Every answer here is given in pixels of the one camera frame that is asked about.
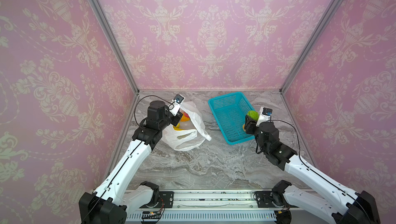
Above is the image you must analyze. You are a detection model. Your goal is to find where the green round fruit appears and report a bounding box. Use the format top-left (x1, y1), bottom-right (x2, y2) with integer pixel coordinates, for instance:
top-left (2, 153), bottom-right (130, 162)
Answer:
top-left (247, 110), bottom-right (259, 121)

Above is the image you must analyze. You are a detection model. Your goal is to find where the white plastic bag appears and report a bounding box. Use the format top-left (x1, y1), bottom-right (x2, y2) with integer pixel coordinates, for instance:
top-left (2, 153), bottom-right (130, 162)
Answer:
top-left (161, 101), bottom-right (212, 151)

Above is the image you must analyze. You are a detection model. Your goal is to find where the orange red peach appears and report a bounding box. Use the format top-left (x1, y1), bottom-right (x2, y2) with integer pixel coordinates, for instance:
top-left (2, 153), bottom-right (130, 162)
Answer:
top-left (180, 113), bottom-right (190, 122)

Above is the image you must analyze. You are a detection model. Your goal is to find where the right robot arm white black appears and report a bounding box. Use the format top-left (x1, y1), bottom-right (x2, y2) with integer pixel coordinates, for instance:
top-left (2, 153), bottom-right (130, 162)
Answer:
top-left (243, 113), bottom-right (381, 224)

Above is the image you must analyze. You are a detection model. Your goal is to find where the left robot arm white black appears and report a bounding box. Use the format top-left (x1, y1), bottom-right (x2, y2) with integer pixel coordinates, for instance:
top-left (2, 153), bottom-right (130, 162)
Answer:
top-left (78, 95), bottom-right (185, 224)

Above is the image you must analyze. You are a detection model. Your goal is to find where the yellow banana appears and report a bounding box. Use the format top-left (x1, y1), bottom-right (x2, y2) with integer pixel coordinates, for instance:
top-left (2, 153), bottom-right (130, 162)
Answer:
top-left (173, 125), bottom-right (181, 131)

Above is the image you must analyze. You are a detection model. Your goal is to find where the teal plastic basket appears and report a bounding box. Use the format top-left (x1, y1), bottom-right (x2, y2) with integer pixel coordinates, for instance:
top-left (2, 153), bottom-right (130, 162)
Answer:
top-left (208, 92), bottom-right (254, 145)

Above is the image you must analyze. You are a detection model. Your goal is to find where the small black electronics board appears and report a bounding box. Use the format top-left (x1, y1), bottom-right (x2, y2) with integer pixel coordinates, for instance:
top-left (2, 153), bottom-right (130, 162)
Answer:
top-left (141, 211), bottom-right (163, 224)

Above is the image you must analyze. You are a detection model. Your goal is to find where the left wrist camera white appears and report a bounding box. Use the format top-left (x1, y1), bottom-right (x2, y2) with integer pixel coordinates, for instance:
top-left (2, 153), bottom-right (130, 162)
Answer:
top-left (169, 94), bottom-right (185, 116)

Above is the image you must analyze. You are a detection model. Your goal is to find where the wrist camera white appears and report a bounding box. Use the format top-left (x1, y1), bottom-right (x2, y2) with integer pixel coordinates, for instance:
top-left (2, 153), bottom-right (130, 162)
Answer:
top-left (256, 107), bottom-right (273, 127)
top-left (169, 94), bottom-right (185, 116)

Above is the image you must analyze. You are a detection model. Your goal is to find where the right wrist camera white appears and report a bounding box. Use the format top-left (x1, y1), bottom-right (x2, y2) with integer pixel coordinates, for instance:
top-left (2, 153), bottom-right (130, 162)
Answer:
top-left (256, 107), bottom-right (273, 127)

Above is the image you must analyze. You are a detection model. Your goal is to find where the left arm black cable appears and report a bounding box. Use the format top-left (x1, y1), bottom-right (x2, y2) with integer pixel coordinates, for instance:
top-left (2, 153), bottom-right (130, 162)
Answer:
top-left (80, 95), bottom-right (174, 224)

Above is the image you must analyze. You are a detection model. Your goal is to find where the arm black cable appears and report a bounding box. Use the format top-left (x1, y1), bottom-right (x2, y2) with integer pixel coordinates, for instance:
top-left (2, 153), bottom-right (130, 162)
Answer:
top-left (271, 119), bottom-right (372, 222)
top-left (80, 95), bottom-right (174, 224)

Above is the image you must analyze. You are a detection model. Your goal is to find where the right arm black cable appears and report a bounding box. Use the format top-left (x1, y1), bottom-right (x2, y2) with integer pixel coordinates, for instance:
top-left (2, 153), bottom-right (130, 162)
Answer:
top-left (271, 119), bottom-right (372, 222)

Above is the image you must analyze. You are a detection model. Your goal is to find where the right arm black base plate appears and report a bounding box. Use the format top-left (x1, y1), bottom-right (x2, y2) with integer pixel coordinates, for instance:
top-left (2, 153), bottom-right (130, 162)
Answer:
top-left (253, 191), bottom-right (296, 209)

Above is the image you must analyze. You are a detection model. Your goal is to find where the aluminium front rail frame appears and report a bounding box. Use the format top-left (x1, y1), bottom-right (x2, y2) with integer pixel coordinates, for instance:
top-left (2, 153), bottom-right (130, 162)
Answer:
top-left (78, 188), bottom-right (353, 224)

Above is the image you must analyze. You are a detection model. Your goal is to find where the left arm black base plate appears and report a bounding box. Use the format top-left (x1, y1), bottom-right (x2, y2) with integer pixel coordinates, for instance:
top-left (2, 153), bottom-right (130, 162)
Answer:
top-left (154, 191), bottom-right (174, 209)

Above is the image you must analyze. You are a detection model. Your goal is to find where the left aluminium corner post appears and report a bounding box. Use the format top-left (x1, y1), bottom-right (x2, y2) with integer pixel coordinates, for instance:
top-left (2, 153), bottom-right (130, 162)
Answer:
top-left (88, 0), bottom-right (139, 95)

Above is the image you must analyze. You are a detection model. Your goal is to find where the aluminium corner post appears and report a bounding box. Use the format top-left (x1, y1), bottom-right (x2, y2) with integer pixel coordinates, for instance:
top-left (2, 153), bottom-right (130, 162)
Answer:
top-left (279, 0), bottom-right (343, 96)
top-left (88, 0), bottom-right (139, 95)

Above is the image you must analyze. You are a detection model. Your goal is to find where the right aluminium corner post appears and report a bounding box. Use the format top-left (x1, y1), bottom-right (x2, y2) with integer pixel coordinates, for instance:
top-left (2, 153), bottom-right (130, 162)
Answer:
top-left (279, 0), bottom-right (343, 96)

